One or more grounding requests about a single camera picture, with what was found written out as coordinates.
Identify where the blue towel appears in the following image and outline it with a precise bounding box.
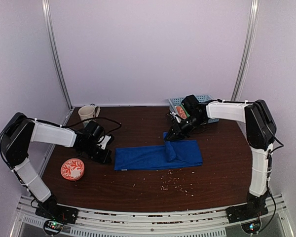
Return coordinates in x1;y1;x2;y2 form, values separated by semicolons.
114;140;203;171

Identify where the right aluminium frame post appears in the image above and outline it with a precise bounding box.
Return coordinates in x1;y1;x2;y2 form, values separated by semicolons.
231;0;260;101

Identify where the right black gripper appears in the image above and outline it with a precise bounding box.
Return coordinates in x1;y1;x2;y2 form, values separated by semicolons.
165;114;206;142

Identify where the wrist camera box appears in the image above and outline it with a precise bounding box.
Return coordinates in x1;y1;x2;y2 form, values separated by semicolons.
182;95;201;117
83;121;105;142

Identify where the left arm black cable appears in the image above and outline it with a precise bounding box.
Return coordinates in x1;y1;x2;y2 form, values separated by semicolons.
61;117;122;134

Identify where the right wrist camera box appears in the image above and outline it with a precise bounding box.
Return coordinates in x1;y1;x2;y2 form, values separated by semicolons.
182;95;201;117

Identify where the front aluminium rail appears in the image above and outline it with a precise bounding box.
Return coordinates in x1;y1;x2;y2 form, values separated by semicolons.
9;195;294;237

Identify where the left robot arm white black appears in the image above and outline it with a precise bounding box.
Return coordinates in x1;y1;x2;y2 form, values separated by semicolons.
0;112;114;219

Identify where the left aluminium frame post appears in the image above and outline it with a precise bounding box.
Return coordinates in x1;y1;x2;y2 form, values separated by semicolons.
41;0;72;108

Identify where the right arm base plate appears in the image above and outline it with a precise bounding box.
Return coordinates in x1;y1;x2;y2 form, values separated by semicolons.
225;203;268;223

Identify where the orange patterned bowl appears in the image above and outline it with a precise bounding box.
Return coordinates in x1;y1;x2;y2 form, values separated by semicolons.
60;158;85;181

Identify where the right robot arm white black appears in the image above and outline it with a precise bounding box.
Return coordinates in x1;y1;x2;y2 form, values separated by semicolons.
164;95;277;218

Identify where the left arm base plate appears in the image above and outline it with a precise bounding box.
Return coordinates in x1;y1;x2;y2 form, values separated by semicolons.
35;202;78;224

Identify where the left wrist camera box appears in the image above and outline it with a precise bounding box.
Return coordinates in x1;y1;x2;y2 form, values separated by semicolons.
83;121;105;142

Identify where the light blue plastic basket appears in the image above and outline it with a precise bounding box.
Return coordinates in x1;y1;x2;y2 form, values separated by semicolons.
168;94;219;125

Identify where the aluminium frame post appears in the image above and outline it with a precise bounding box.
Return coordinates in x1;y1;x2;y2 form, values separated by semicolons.
41;0;72;108
231;0;260;101

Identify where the white patterned mug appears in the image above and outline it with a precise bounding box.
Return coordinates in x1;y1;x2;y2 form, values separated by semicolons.
78;104;101;120

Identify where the orange white rolled towel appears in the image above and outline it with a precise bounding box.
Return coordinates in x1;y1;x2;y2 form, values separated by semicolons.
175;106;187;119

